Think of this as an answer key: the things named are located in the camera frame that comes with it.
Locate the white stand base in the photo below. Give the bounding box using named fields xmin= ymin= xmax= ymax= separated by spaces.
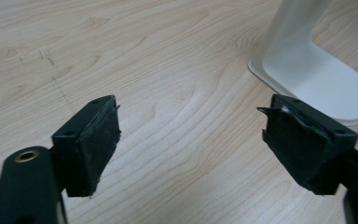
xmin=247 ymin=0 xmax=358 ymax=127

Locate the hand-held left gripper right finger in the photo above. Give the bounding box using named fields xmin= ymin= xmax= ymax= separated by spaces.
xmin=256 ymin=93 xmax=358 ymax=196

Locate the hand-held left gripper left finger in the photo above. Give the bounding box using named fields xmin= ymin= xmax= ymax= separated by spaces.
xmin=50 ymin=94 xmax=122 ymax=199

